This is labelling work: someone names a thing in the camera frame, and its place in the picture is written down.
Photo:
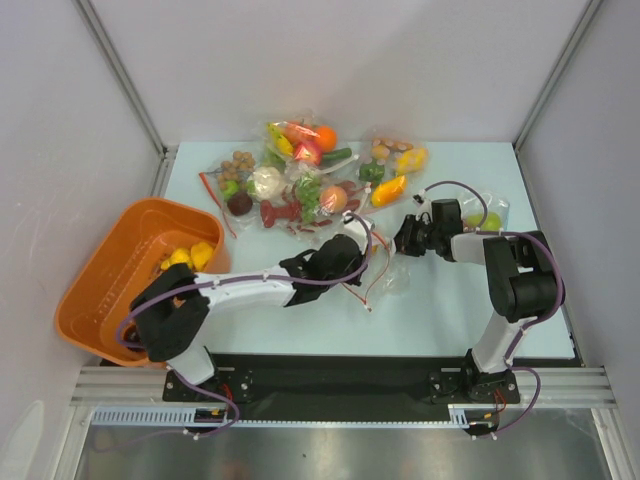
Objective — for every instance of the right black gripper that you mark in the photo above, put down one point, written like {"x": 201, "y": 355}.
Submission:
{"x": 409, "y": 236}

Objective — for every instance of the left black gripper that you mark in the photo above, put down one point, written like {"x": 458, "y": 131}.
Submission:
{"x": 355, "y": 280}

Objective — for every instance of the zip bag with yellow fruit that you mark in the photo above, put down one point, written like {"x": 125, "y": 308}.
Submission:
{"x": 387, "y": 274}

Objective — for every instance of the zip bag with green pear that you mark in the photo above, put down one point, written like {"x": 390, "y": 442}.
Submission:
{"x": 493, "y": 217}

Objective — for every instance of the yellow fake pepper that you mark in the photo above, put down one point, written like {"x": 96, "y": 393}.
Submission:
{"x": 201, "y": 254}

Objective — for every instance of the yellow fake lemon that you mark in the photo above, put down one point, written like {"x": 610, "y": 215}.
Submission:
{"x": 178, "y": 256}

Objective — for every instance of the dark purple fake fruit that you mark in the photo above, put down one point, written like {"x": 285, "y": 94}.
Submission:
{"x": 131, "y": 339}

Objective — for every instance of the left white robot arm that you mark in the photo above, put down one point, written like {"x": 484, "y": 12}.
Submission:
{"x": 165, "y": 319}

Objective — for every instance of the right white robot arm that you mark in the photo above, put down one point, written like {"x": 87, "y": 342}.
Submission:
{"x": 524, "y": 284}

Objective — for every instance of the zip bag with lobster grapes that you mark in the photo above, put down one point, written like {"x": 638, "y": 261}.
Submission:
{"x": 304, "y": 201}

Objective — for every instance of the zip bag with yellow peppers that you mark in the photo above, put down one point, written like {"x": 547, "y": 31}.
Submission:
{"x": 389, "y": 161}

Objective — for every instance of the zip bag with cauliflower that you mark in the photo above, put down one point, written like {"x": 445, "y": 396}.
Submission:
{"x": 241, "y": 180}

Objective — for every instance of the zip bag with orange top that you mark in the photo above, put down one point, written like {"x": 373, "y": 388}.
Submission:
{"x": 305, "y": 140}

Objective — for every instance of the orange plastic basket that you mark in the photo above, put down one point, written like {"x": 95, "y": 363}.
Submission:
{"x": 124, "y": 264}

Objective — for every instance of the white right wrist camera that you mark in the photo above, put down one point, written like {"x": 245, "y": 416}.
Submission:
{"x": 423, "y": 203}

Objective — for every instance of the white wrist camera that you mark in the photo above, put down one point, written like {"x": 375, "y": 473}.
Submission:
{"x": 354, "y": 229}
{"x": 423, "y": 203}

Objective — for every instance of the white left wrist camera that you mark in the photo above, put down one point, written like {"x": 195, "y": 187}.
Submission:
{"x": 354, "y": 229}

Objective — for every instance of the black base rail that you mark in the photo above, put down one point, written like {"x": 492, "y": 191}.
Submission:
{"x": 337, "y": 387}

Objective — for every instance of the white cable duct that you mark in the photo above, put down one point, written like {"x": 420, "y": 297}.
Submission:
{"x": 202, "y": 421}

